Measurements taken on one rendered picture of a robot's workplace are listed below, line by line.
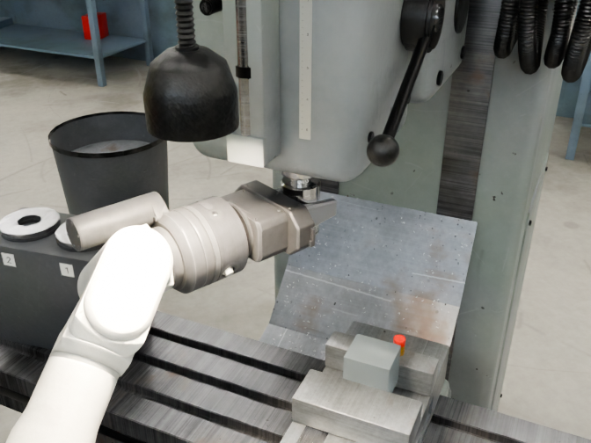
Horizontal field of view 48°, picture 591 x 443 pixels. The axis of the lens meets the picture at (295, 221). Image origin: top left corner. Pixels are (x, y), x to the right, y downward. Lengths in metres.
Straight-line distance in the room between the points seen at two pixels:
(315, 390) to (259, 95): 0.40
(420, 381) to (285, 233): 0.30
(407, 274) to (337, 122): 0.58
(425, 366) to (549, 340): 1.84
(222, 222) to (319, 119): 0.15
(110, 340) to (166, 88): 0.23
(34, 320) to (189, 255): 0.51
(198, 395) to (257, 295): 1.79
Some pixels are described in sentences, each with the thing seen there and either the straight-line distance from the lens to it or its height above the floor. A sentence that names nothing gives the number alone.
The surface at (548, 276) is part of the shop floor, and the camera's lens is 3.10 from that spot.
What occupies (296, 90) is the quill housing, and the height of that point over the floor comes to 1.41.
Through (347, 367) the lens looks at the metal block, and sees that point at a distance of 0.86.
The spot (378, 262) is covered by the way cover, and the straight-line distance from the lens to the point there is 1.18.
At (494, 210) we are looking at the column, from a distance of 1.13.
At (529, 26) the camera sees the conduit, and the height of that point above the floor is 1.43.
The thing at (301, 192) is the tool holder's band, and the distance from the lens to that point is 0.76.
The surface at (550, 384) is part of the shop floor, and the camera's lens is 2.52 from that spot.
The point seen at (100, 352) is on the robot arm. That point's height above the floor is 1.22.
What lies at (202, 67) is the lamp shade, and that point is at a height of 1.47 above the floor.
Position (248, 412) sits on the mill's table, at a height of 0.91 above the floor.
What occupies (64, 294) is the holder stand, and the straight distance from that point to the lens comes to 1.06.
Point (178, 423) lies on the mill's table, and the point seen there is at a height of 0.91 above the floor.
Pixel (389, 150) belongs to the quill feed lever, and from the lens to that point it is 0.60.
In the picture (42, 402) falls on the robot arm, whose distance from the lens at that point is 0.62.
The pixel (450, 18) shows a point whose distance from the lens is 0.84.
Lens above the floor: 1.60
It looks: 29 degrees down
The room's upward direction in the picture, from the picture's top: straight up
